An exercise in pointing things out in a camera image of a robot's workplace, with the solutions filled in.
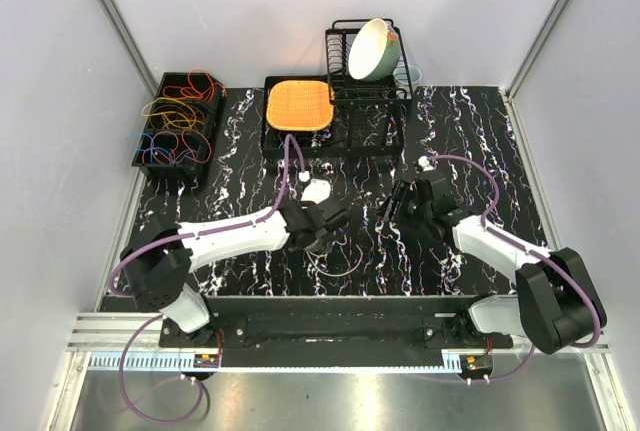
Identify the grey cable duct strip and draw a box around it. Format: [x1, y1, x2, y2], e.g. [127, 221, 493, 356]
[89, 343, 492, 374]

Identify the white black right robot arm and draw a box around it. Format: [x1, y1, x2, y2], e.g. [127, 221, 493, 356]
[379, 174, 607, 354]

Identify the pink cable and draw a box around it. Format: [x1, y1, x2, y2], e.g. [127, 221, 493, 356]
[142, 128, 214, 165]

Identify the white ceramic bowl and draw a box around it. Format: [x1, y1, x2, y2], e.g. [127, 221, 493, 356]
[348, 18, 401, 82]

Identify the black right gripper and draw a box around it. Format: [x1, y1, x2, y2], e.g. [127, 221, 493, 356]
[373, 180, 433, 232]

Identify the yellow cable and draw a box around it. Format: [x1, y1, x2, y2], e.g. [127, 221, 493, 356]
[139, 96, 206, 131]

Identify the black wire dish rack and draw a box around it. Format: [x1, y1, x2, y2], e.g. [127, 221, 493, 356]
[325, 18, 413, 106]

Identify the black compartment bin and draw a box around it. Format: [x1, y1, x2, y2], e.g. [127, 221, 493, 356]
[132, 70, 227, 181]

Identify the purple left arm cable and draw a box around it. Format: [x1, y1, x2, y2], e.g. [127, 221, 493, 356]
[108, 133, 311, 425]

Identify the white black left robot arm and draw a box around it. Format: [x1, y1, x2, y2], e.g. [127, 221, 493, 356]
[116, 179, 349, 347]

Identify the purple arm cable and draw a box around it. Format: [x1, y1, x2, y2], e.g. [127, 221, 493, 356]
[399, 153, 604, 385]
[108, 133, 311, 425]

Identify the black flat tray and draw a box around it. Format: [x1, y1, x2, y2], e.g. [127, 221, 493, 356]
[293, 78, 413, 159]

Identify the blue cable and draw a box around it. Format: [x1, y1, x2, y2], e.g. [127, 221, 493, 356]
[124, 131, 174, 166]

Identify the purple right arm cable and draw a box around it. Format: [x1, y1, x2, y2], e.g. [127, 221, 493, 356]
[399, 153, 604, 385]

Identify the orange cable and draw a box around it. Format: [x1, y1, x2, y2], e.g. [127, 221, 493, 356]
[164, 68, 229, 105]

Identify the light blue cup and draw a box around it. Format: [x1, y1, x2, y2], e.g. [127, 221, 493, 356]
[393, 65, 422, 89]

